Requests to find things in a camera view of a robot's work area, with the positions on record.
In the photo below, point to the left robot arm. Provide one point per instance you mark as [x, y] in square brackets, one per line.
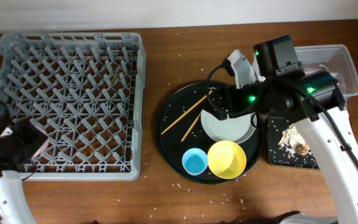
[13, 205]

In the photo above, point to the round black tray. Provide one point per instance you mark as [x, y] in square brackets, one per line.
[170, 141]

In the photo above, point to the pile of food scraps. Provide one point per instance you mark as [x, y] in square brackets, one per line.
[293, 142]

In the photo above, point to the clear plastic bin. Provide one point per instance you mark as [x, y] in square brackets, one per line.
[334, 59]

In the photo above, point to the wooden chopstick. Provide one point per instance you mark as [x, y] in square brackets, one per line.
[191, 127]
[186, 112]

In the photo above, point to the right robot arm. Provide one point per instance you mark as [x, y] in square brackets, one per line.
[315, 105]

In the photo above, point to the grey dishwasher rack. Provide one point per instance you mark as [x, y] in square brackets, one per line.
[85, 91]

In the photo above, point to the pink cup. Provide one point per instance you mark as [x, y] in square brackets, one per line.
[42, 148]

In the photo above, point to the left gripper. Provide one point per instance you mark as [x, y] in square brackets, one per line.
[28, 126]

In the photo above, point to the blue cup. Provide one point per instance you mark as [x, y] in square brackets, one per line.
[195, 161]

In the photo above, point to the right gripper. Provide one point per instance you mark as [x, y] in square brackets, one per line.
[235, 100]

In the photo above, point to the black rectangular tray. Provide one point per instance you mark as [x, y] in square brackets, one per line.
[280, 157]

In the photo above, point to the yellow bowl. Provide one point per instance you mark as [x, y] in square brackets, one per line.
[226, 159]

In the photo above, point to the grey plate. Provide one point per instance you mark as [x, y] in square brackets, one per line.
[237, 130]

